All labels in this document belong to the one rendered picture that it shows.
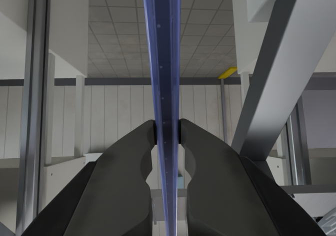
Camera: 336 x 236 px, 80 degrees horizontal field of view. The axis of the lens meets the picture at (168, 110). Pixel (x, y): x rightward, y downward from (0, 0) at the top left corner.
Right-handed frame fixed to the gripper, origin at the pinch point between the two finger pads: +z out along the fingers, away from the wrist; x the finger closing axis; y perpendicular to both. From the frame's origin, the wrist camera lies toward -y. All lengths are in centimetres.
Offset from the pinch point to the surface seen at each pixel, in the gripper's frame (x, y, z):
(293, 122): 33, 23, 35
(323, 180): 50, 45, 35
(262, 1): 8.1, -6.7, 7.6
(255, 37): 36, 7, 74
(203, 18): 31, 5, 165
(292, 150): 33, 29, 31
